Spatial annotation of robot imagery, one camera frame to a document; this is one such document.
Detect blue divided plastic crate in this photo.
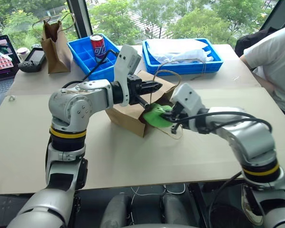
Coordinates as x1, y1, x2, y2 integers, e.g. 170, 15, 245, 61
67, 33, 121, 81

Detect upright brown paper bag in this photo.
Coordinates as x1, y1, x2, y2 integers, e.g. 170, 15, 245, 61
32, 13, 76, 75

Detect black window frame pillar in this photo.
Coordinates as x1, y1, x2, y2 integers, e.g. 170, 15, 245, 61
66, 0, 94, 40

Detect open laptop computer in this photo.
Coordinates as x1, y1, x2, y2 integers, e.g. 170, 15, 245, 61
0, 35, 20, 110

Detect blue shallow plastic crate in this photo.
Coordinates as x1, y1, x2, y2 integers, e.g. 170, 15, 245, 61
141, 38, 224, 76

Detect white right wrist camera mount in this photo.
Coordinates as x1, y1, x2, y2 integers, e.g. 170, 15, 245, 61
170, 83, 206, 133

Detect person in white shirt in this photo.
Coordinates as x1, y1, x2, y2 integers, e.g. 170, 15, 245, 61
243, 23, 285, 125

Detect black backpack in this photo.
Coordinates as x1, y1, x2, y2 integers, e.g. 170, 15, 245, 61
235, 29, 280, 57

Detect brown twine loop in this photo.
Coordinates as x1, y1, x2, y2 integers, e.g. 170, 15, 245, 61
156, 58, 207, 81

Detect brown paper bag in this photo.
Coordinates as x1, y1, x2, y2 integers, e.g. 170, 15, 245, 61
105, 70, 184, 140
32, 13, 76, 75

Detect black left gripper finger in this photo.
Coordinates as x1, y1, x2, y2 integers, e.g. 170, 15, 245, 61
137, 95, 150, 109
141, 81, 163, 95

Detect thin white cable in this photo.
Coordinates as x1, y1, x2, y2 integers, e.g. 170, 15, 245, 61
126, 186, 141, 228

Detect small white cup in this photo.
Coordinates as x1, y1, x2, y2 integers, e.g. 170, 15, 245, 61
16, 47, 30, 62

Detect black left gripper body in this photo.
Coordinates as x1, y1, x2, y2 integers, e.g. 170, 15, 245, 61
127, 75, 143, 105

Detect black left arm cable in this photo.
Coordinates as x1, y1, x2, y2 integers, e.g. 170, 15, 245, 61
61, 48, 121, 89

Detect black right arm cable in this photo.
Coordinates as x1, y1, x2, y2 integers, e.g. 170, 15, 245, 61
173, 111, 273, 228

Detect black handheld controller with screen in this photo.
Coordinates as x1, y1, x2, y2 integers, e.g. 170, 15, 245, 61
18, 47, 47, 73

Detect red soda can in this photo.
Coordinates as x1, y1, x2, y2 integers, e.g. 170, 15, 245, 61
89, 34, 108, 63

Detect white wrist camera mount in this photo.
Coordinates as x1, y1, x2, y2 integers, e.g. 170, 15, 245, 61
170, 83, 206, 133
113, 44, 142, 107

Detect clear plastic bag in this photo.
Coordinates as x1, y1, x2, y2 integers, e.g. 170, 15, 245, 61
146, 39, 215, 65

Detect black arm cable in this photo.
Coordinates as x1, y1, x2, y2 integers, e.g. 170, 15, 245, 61
61, 48, 121, 89
173, 111, 273, 228

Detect green plush toy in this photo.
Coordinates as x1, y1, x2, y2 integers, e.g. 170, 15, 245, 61
143, 104, 175, 128

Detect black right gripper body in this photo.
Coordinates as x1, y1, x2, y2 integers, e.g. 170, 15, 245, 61
172, 102, 189, 122

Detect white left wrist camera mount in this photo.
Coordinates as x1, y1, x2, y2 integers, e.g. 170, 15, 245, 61
113, 44, 142, 107

